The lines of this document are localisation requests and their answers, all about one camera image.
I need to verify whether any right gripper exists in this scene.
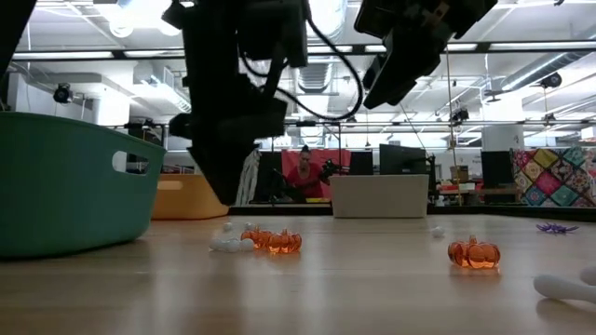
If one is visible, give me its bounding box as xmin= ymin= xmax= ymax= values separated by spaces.
xmin=353 ymin=0 xmax=467 ymax=110

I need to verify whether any person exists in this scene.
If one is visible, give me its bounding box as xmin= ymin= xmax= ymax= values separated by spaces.
xmin=284 ymin=144 xmax=327 ymax=201

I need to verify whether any colourful patchwork quilt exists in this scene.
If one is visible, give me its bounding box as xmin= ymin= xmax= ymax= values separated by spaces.
xmin=510 ymin=147 xmax=596 ymax=208

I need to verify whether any white LED light bar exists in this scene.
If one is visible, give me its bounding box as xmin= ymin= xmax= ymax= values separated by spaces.
xmin=364 ymin=43 xmax=480 ymax=54
xmin=123 ymin=49 xmax=186 ymax=59
xmin=13 ymin=50 xmax=115 ymax=60
xmin=306 ymin=45 xmax=354 ymax=56
xmin=488 ymin=40 xmax=596 ymax=51

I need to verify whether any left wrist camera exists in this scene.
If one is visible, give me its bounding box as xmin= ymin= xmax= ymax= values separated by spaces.
xmin=259 ymin=95 xmax=289 ymax=140

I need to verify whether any black background truss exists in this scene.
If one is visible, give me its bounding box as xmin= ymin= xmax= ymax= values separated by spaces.
xmin=104 ymin=119 xmax=596 ymax=131

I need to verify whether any white green patterned cloth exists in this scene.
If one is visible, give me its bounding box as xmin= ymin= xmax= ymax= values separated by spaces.
xmin=235 ymin=149 xmax=262 ymax=208

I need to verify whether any white building column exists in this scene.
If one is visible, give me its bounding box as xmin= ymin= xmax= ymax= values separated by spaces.
xmin=481 ymin=124 xmax=526 ymax=152

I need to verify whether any orange plastic bin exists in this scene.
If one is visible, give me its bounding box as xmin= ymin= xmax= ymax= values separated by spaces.
xmin=151 ymin=174 xmax=230 ymax=221

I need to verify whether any silver ceiling air duct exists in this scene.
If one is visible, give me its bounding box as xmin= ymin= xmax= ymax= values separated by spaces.
xmin=282 ymin=0 xmax=349 ymax=146

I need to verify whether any red hanging cloth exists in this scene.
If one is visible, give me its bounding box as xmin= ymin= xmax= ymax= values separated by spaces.
xmin=280 ymin=148 xmax=352 ymax=201

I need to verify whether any translucent orange plastic pumpkin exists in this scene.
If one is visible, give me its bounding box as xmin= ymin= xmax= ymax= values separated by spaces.
xmin=447 ymin=234 xmax=502 ymax=271
xmin=266 ymin=228 xmax=304 ymax=256
xmin=239 ymin=226 xmax=274 ymax=250

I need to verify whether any black computer monitor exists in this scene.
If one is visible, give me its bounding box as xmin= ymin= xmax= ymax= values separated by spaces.
xmin=378 ymin=143 xmax=427 ymax=177
xmin=480 ymin=150 xmax=514 ymax=190

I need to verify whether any thin tan pole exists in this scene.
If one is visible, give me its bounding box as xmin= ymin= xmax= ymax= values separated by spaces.
xmin=444 ymin=44 xmax=465 ymax=207

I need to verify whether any teal plastic bin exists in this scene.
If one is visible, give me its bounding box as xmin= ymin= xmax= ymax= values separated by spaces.
xmin=0 ymin=113 xmax=168 ymax=260

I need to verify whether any black upright panel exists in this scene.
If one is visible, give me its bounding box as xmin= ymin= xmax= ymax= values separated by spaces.
xmin=253 ymin=152 xmax=284 ymax=205
xmin=349 ymin=151 xmax=374 ymax=177

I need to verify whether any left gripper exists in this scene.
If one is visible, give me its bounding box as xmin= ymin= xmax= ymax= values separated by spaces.
xmin=169 ymin=89 xmax=262 ymax=206

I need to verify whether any grey plastic bin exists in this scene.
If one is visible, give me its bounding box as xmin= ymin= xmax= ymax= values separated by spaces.
xmin=329 ymin=174 xmax=430 ymax=220

